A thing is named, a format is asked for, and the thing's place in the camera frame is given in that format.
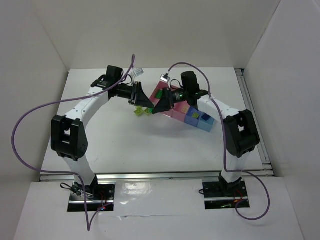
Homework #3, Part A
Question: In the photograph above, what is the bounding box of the green sloped lego piece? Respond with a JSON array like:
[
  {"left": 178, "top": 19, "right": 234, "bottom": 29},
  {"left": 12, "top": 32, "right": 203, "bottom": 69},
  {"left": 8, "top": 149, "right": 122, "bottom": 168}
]
[{"left": 155, "top": 90, "right": 163, "bottom": 100}]

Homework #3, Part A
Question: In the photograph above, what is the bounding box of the dark blue lego brick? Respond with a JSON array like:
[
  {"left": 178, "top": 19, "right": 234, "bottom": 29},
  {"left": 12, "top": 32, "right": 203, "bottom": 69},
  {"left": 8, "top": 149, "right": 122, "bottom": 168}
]
[{"left": 201, "top": 112, "right": 211, "bottom": 121}]

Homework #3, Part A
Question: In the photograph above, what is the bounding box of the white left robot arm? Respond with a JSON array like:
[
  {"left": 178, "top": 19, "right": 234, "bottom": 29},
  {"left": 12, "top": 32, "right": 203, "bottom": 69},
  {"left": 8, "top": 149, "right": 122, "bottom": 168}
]
[{"left": 50, "top": 65, "right": 154, "bottom": 196}]

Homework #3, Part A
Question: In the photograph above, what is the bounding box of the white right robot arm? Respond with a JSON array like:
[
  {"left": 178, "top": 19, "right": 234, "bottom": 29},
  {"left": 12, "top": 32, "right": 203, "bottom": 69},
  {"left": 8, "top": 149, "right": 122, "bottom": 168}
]
[{"left": 152, "top": 71, "right": 260, "bottom": 190}]

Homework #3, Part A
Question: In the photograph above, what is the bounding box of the large pink container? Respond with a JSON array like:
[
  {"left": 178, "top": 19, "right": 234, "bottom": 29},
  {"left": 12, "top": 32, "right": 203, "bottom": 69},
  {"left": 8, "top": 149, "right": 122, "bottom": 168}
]
[{"left": 150, "top": 81, "right": 189, "bottom": 122}]

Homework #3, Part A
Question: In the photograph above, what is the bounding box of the beige lego brick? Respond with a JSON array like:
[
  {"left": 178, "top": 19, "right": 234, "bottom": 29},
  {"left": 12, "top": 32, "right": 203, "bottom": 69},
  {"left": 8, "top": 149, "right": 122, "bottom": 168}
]
[{"left": 181, "top": 106, "right": 189, "bottom": 113}]

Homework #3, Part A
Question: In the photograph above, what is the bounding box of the purple blue container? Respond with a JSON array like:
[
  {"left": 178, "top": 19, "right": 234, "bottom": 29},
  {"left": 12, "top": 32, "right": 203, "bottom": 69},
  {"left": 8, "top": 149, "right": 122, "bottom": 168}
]
[{"left": 184, "top": 107, "right": 202, "bottom": 128}]

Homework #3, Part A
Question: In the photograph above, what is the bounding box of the light blue container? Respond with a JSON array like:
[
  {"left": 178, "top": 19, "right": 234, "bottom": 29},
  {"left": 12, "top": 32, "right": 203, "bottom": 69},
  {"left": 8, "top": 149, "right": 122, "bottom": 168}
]
[{"left": 197, "top": 116, "right": 215, "bottom": 133}]

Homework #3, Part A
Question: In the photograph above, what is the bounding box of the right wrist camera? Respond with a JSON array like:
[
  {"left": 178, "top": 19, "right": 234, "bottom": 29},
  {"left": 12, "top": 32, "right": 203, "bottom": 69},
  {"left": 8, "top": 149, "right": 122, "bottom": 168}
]
[{"left": 160, "top": 73, "right": 171, "bottom": 84}]

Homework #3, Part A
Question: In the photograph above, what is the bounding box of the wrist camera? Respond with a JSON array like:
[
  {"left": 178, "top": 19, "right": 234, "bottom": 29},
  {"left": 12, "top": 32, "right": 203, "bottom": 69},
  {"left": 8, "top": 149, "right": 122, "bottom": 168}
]
[
  {"left": 132, "top": 68, "right": 144, "bottom": 78},
  {"left": 160, "top": 73, "right": 171, "bottom": 84}
]

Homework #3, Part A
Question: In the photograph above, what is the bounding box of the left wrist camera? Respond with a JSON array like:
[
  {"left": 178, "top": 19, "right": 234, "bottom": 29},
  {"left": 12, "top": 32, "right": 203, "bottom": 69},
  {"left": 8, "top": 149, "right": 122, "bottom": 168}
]
[{"left": 132, "top": 68, "right": 144, "bottom": 78}]

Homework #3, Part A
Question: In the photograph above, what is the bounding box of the aluminium front rail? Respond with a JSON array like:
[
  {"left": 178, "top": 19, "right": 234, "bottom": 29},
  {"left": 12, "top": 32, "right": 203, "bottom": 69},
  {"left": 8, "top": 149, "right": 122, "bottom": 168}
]
[{"left": 39, "top": 170, "right": 275, "bottom": 181}]

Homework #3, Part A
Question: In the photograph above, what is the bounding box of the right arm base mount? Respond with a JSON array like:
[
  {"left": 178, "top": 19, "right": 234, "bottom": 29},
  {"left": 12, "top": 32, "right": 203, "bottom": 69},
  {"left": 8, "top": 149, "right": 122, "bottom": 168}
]
[{"left": 198, "top": 181, "right": 250, "bottom": 210}]

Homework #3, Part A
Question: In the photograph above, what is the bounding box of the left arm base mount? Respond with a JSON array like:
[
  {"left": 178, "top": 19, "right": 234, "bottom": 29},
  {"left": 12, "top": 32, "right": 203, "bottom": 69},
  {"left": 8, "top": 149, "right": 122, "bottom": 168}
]
[{"left": 60, "top": 183, "right": 116, "bottom": 213}]

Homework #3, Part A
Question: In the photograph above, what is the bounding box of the aluminium side rail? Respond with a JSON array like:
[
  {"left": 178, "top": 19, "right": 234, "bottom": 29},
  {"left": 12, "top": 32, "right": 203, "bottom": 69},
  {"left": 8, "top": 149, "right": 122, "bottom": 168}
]
[{"left": 234, "top": 68, "right": 275, "bottom": 177}]

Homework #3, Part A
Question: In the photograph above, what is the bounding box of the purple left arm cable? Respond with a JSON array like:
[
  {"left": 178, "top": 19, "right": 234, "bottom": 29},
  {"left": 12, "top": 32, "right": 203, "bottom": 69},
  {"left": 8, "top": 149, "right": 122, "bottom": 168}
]
[{"left": 11, "top": 54, "right": 136, "bottom": 232}]

